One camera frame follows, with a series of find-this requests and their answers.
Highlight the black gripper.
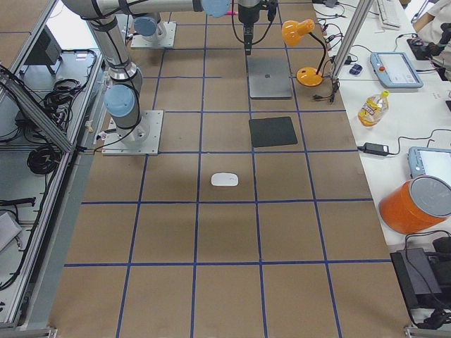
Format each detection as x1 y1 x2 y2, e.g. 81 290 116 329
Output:
238 0 261 56

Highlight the black mousepad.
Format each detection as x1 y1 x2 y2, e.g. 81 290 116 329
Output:
249 116 298 148

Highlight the white computer mouse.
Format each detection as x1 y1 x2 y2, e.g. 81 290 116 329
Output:
211 172 239 187

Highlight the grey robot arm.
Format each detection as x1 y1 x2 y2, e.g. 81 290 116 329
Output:
132 1 271 56
63 1 230 146

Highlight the orange desk lamp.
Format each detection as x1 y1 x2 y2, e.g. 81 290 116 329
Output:
281 19 326 88

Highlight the silver closed laptop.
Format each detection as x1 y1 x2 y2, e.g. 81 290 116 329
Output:
248 57 292 99

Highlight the small blue black device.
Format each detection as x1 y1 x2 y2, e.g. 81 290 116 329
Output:
349 63 363 75

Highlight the white keyboard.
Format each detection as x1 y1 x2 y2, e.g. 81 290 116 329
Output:
373 0 400 30

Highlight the yellow drink bottle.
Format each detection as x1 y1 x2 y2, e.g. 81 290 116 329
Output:
357 89 390 127

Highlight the blue teach pendant far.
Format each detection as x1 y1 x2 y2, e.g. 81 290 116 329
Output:
369 52 424 89

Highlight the blue teach pendant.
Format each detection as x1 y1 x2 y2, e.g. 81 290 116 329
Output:
407 146 450 184
369 52 424 89

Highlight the black power adapter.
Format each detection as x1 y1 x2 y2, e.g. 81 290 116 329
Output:
357 142 390 156

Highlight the blue teach pendant near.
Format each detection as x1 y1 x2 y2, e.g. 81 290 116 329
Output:
407 146 450 184

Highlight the orange cylindrical bin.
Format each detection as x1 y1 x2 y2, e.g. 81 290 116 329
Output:
378 175 450 234

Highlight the black box device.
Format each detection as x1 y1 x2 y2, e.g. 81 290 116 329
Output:
390 248 442 310

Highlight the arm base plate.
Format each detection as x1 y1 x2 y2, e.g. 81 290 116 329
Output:
131 19 176 49
101 110 163 156

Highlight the aluminium frame post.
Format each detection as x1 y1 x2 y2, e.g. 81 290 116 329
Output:
330 0 373 82

